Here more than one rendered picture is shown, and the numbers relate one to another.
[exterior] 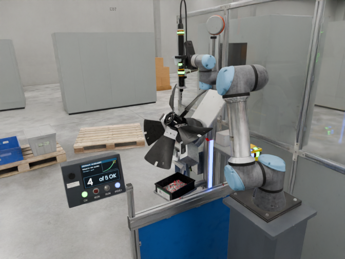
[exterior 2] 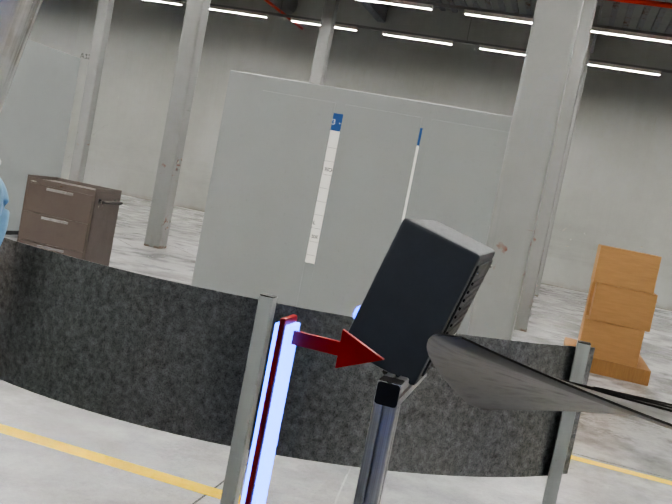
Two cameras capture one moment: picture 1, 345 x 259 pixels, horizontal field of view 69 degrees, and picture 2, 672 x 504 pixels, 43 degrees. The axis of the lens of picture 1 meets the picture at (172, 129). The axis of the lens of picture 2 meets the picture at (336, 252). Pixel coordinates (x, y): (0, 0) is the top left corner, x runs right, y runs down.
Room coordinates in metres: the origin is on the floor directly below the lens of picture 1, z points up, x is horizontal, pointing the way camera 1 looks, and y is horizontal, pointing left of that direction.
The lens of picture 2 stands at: (1.75, -0.60, 1.27)
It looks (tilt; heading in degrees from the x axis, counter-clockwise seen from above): 4 degrees down; 132
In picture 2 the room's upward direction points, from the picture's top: 11 degrees clockwise
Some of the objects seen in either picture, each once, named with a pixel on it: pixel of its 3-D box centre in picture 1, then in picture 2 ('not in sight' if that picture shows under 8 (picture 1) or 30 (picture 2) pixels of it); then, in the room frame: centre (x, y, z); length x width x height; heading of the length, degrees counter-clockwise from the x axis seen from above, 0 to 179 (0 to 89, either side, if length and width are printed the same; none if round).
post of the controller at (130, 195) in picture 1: (130, 200); (376, 456); (1.13, 0.23, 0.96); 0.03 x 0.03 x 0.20; 28
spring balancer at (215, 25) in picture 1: (215, 25); not in sight; (2.33, -0.39, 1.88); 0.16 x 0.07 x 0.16; 63
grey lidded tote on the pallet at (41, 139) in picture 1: (40, 139); not in sight; (3.80, 2.15, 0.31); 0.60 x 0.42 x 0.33; 35
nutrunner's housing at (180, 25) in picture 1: (180, 56); not in sight; (1.69, -0.07, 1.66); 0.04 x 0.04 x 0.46
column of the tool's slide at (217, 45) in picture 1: (212, 131); not in sight; (2.33, -0.39, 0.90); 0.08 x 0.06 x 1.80; 63
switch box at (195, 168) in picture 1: (201, 160); not in sight; (2.05, -0.26, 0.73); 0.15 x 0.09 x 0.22; 118
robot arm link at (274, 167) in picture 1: (269, 170); not in sight; (1.00, -0.44, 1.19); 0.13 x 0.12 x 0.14; 102
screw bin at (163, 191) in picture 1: (175, 186); not in sight; (1.44, -0.01, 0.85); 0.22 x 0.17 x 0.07; 133
